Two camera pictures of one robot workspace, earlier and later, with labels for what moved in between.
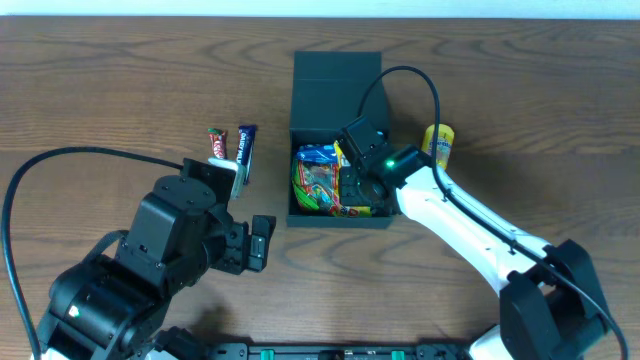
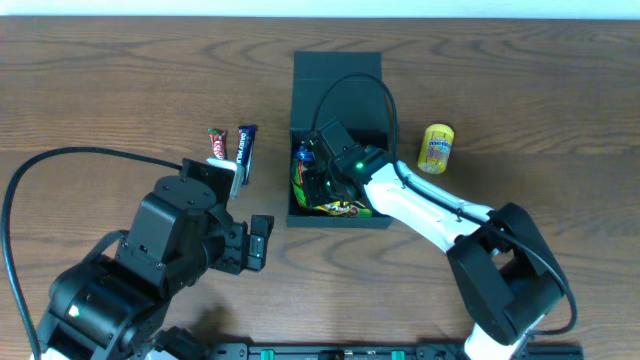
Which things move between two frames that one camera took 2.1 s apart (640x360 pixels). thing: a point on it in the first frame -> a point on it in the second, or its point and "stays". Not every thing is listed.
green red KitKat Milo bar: [217, 143] stays
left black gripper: [256, 245] stays
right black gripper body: [353, 185] -> [317, 185]
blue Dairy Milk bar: [245, 148] stays
